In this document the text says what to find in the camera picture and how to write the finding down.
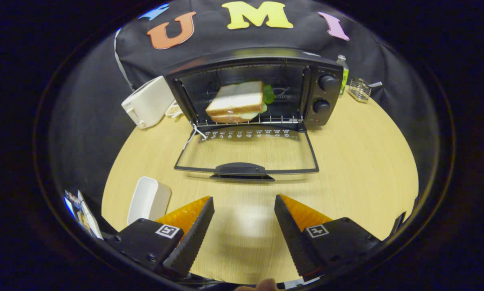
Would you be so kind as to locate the small white dish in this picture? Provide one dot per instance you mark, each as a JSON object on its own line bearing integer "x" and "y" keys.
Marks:
{"x": 174, "y": 110}

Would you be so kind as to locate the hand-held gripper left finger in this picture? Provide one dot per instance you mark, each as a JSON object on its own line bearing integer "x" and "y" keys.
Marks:
{"x": 193, "y": 236}

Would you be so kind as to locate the white food tray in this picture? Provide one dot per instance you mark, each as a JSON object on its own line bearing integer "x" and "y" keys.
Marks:
{"x": 146, "y": 200}

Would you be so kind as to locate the colourful printed papers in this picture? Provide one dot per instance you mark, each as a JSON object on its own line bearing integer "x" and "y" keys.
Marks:
{"x": 84, "y": 214}

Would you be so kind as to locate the white bread sandwich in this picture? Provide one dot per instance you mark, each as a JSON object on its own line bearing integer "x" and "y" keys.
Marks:
{"x": 235, "y": 99}

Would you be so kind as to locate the white bread toaster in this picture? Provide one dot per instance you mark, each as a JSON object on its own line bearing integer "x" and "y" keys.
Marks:
{"x": 149, "y": 103}

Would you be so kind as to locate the green drink bottle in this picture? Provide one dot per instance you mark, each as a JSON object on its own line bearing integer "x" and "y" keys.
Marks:
{"x": 343, "y": 76}

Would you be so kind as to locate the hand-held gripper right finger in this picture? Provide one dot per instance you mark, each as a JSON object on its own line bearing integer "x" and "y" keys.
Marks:
{"x": 294, "y": 238}

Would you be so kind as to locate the black toaster oven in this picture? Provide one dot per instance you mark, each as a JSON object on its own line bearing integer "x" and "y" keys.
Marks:
{"x": 324, "y": 101}

